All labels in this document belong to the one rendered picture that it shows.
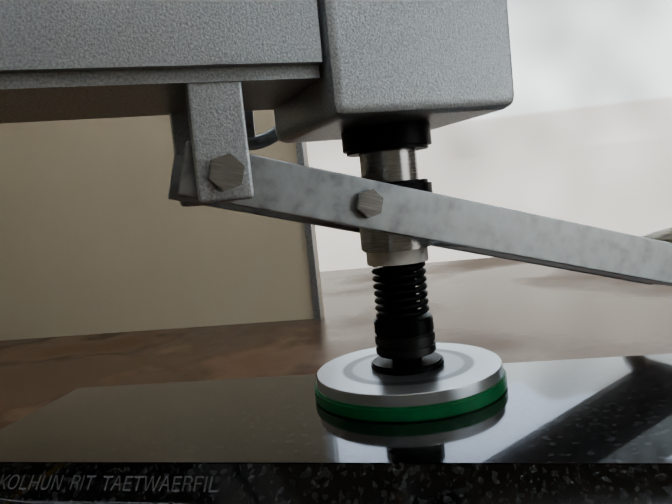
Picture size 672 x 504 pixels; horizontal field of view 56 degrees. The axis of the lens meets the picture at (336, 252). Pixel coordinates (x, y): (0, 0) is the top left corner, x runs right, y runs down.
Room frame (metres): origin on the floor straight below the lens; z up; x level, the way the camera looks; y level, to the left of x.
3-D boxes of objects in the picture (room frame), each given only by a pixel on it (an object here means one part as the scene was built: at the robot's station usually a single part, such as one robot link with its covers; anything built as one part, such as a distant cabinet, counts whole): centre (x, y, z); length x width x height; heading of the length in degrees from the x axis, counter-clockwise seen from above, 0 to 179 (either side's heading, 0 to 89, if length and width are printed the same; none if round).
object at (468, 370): (0.71, -0.07, 0.84); 0.21 x 0.21 x 0.01
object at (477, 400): (0.71, -0.07, 0.84); 0.22 x 0.22 x 0.04
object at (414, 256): (0.71, -0.07, 0.99); 0.07 x 0.07 x 0.04
